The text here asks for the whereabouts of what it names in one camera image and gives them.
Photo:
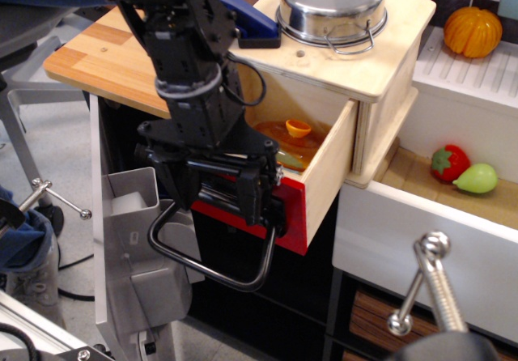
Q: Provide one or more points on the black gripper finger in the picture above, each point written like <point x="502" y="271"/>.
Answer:
<point x="254" y="192"/>
<point x="182" y="183"/>

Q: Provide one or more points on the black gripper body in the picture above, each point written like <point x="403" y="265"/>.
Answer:
<point x="242" y="151"/>

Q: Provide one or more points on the red-fronted wooden drawer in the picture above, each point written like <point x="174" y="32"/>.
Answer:
<point x="307" y="196"/>

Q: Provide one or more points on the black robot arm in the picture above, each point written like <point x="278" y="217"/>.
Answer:
<point x="195" y="74"/>

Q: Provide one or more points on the plywood box cabinet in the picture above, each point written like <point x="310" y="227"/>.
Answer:
<point x="380" y="80"/>

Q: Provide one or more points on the orange transparent pot lid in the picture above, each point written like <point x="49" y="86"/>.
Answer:
<point x="298" y="142"/>

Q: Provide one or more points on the blue bar clamp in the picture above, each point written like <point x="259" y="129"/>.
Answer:
<point x="256" y="30"/>

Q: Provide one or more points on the wooden table board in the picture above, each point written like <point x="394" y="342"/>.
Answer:
<point x="106" y="60"/>

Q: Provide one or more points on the silver clamp screw left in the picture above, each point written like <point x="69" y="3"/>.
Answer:
<point x="41" y="188"/>

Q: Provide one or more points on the silver clamp screw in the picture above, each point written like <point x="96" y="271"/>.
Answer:
<point x="430" y="250"/>
<point x="41" y="188"/>

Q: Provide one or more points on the blue jeans leg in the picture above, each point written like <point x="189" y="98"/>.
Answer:
<point x="26" y="248"/>

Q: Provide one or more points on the silver clamp screw right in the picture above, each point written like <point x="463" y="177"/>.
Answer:
<point x="430" y="250"/>

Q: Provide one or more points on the stainless steel pot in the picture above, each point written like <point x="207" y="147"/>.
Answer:
<point x="348" y="27"/>

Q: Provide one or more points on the red plastic strawberry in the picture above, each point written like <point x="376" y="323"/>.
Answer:
<point x="449" y="162"/>

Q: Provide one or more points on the green plastic pear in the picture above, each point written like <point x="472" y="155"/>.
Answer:
<point x="478" y="178"/>

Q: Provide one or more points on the white toy sink unit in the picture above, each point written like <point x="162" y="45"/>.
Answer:
<point x="471" y="103"/>

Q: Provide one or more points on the orange plastic pumpkin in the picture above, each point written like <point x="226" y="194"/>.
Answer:
<point x="473" y="32"/>

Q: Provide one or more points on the grey metal bracket stand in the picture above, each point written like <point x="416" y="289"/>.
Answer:
<point x="139" y="293"/>

